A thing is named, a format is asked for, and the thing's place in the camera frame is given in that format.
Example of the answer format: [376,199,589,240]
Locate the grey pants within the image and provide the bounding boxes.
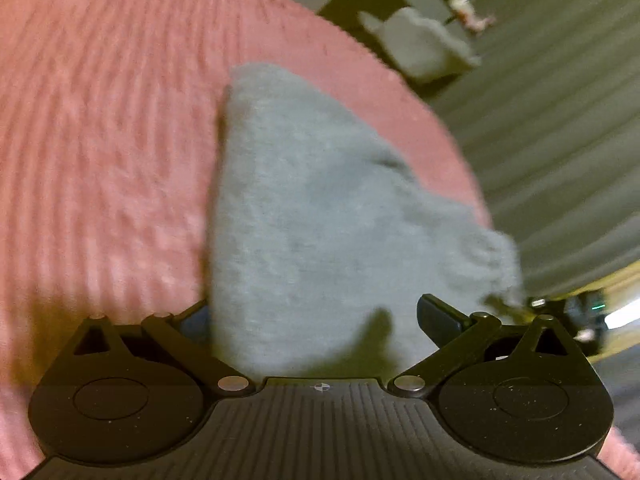
[207,62,526,382]

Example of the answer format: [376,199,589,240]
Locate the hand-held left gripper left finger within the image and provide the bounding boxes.
[72,300,257,397]

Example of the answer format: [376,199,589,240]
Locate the pink ribbed blanket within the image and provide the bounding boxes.
[0,0,640,480]

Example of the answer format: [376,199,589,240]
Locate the pink and white toy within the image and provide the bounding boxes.
[447,0,497,37]

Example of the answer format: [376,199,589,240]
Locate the white plush chair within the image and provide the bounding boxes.
[359,7,482,84]

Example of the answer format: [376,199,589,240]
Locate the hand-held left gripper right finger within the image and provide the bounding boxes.
[387,294,584,397]

